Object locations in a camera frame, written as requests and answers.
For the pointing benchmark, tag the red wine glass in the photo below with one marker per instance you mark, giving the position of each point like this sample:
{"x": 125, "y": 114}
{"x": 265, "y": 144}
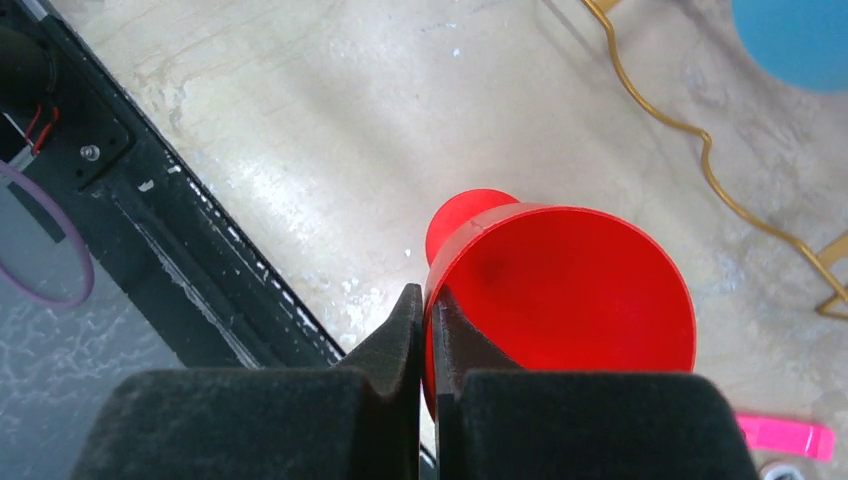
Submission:
{"x": 559, "y": 287}

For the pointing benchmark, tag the pink highlighter marker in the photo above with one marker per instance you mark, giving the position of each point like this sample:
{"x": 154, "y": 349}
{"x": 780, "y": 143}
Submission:
{"x": 794, "y": 437}

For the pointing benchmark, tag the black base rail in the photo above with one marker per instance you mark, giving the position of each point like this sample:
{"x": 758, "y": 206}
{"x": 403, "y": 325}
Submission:
{"x": 128, "y": 262}

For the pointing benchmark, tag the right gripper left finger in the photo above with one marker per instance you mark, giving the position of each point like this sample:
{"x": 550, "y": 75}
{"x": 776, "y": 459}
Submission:
{"x": 358, "y": 419}

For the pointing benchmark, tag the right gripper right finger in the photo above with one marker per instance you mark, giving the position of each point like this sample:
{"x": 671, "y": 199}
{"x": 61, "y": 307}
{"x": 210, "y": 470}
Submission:
{"x": 496, "y": 420}

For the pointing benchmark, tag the front blue wine glass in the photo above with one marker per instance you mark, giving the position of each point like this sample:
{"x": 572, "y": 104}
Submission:
{"x": 800, "y": 42}

